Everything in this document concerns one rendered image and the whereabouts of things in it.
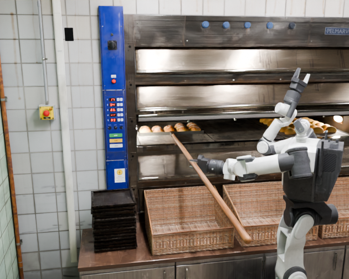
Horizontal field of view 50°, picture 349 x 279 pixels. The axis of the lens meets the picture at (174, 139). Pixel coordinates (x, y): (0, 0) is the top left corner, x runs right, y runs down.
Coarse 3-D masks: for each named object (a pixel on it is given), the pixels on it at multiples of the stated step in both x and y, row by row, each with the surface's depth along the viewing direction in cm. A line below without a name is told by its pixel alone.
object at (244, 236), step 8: (176, 136) 295; (184, 152) 252; (200, 176) 208; (208, 184) 194; (216, 192) 183; (216, 200) 177; (224, 208) 166; (232, 216) 157; (232, 224) 154; (240, 224) 151; (240, 232) 145; (248, 240) 140
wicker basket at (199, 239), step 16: (144, 192) 278; (160, 192) 283; (176, 192) 285; (192, 192) 287; (208, 192) 289; (160, 208) 282; (192, 208) 286; (160, 224) 281; (176, 224) 284; (192, 224) 284; (208, 224) 283; (224, 224) 267; (160, 240) 241; (176, 240) 243; (192, 240) 260; (208, 240) 260; (224, 240) 260
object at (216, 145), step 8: (336, 136) 307; (344, 136) 307; (144, 144) 281; (152, 144) 281; (160, 144) 281; (168, 144) 281; (176, 144) 281; (184, 144) 281; (192, 144) 282; (200, 144) 283; (208, 144) 285; (216, 144) 286; (224, 144) 287; (232, 144) 288; (240, 144) 289; (248, 144) 290; (256, 144) 292
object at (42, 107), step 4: (40, 104) 256; (44, 104) 256; (52, 104) 256; (40, 108) 250; (44, 108) 250; (48, 108) 251; (52, 108) 251; (40, 112) 250; (52, 112) 252; (40, 116) 251; (44, 116) 252; (48, 116) 252; (52, 116) 252; (40, 120) 252
